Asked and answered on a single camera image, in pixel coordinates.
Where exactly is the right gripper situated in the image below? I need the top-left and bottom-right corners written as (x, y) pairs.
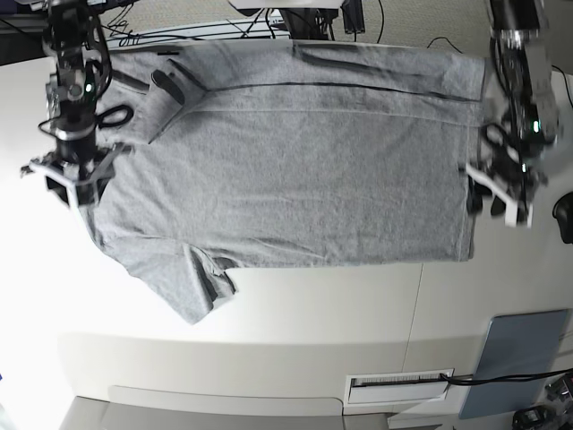
top-left (20, 130), bottom-right (133, 208)

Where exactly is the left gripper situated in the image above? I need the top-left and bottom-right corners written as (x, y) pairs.
top-left (465, 142), bottom-right (547, 227)

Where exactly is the grey T-shirt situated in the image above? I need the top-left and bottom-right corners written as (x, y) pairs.
top-left (81, 40), bottom-right (487, 323)

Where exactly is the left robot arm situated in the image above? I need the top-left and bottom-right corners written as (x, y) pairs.
top-left (466, 1), bottom-right (559, 228)

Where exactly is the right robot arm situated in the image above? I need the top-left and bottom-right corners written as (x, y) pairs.
top-left (21, 1), bottom-right (133, 207)

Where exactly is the black office chair armrest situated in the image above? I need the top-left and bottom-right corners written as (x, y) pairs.
top-left (552, 192), bottom-right (573, 245)

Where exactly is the blue-grey flat pad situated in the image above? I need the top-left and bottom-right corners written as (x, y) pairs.
top-left (458, 309), bottom-right (569, 419)

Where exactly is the white slotted label plate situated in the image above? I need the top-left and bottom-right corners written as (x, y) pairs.
top-left (343, 368), bottom-right (454, 407)

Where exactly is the black aluminium extrusion bar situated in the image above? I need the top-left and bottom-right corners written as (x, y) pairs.
top-left (341, 0), bottom-right (365, 34)

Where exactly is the black cable on table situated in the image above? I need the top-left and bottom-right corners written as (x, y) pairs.
top-left (440, 369), bottom-right (573, 386)

